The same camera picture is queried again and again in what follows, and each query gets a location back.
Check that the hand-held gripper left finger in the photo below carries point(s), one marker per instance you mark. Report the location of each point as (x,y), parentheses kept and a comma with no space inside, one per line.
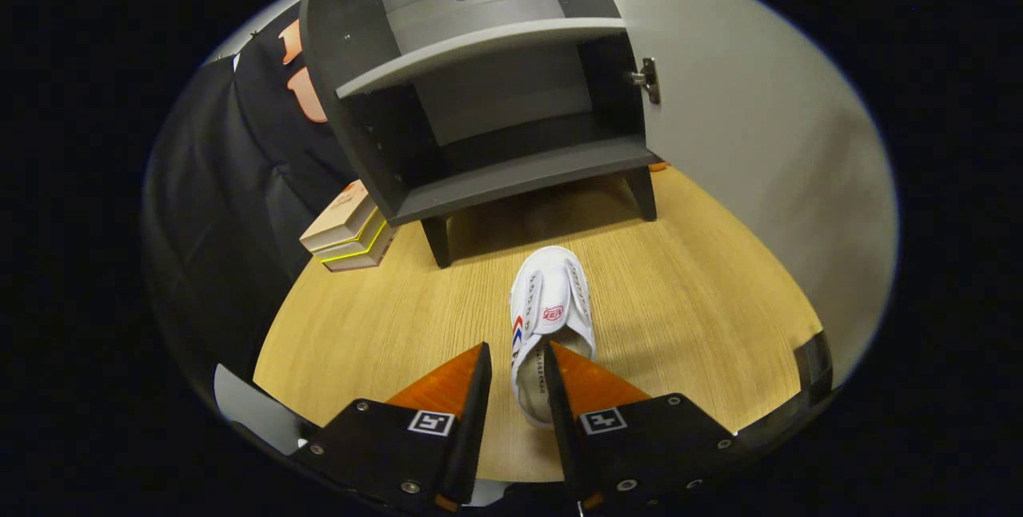
(471,421)

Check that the white canvas shoe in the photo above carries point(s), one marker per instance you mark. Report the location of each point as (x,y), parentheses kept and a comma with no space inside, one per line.
(551,293)

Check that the beige shoe cabinet door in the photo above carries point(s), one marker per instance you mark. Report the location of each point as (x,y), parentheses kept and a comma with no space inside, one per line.
(759,141)

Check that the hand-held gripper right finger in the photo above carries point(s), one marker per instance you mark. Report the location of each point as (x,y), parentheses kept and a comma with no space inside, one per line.
(563,429)

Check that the metal door hinge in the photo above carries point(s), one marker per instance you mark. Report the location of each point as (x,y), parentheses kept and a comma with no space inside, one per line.
(649,81)

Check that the black backdrop cloth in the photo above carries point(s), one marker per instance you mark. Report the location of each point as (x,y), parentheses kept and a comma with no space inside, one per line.
(216,181)

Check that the dark grey shoe cabinet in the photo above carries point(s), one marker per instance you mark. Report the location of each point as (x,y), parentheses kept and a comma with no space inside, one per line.
(519,173)

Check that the yellow edged book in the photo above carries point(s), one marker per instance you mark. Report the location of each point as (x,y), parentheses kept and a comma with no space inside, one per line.
(372,255)
(364,239)

